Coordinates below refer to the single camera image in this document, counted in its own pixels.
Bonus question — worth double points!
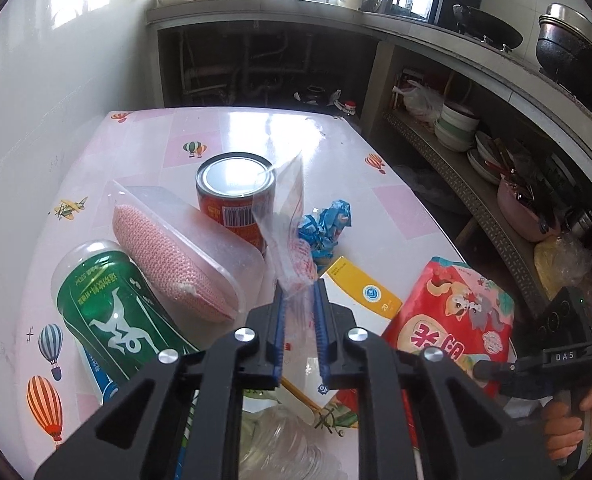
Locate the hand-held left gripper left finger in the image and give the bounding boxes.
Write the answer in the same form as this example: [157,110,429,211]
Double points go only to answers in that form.
[35,284,289,480]

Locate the pink basin with utensils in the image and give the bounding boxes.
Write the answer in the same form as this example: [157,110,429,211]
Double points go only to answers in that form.
[496,175,561,243]

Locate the red tin can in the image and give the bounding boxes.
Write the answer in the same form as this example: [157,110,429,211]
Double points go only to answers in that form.
[196,152,278,256]

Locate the clear plastic bottle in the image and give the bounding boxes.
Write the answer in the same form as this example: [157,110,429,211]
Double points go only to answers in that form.
[238,405,357,480]

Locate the clear zip bag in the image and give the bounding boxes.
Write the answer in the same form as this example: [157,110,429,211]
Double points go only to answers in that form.
[251,152,321,311]

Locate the black wok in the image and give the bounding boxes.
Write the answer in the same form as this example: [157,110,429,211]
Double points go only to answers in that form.
[450,4,524,53]

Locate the drain pipes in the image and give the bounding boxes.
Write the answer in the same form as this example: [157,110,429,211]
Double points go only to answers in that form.
[176,30,297,101]

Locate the stack of white bowls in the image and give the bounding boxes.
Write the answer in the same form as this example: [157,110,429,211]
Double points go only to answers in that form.
[433,101,481,153]

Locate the pink sponge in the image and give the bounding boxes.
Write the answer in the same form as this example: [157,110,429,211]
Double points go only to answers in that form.
[112,204,239,323]

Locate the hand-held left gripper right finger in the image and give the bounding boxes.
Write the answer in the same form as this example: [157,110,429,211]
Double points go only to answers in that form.
[312,280,561,480]

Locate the black cooking pot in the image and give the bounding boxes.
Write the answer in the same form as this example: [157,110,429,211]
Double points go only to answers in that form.
[534,25,592,113]

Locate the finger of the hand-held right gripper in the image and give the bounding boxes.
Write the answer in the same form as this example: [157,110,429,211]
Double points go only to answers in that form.
[473,357,546,397]

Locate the white plastic bag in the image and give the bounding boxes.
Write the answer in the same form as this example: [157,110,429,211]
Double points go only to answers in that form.
[392,80,446,122]

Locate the clear plastic container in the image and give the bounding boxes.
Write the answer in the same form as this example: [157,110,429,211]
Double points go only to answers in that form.
[108,180,267,323]

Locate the patterned shelf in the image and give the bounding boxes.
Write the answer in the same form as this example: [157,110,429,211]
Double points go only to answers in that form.
[383,110,551,306]

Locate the concrete kitchen counter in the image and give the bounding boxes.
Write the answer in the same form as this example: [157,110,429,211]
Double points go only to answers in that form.
[146,0,592,211]

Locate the yellow food in plastic bag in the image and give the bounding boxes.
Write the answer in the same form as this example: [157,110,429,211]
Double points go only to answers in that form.
[533,237,592,301]

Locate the red snack bag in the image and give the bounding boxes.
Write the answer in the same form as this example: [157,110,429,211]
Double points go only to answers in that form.
[336,256,516,448]

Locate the white and yellow box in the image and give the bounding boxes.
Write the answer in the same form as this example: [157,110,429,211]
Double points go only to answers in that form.
[318,256,404,321]

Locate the steel basin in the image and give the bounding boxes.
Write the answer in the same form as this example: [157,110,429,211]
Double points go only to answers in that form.
[538,2,592,53]

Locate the stack of plates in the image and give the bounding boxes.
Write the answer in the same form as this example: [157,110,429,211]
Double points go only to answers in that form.
[466,131,506,186]

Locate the person's right hand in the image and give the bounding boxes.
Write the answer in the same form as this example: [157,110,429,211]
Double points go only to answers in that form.
[540,387,592,463]

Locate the crumpled blue wrapper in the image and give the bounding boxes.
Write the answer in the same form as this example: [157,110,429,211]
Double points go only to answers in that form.
[297,200,353,261]

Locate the green drink can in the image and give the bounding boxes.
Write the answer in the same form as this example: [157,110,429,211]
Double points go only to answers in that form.
[51,240,199,386]

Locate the steel cup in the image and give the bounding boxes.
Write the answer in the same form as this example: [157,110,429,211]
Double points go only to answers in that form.
[568,207,592,238]

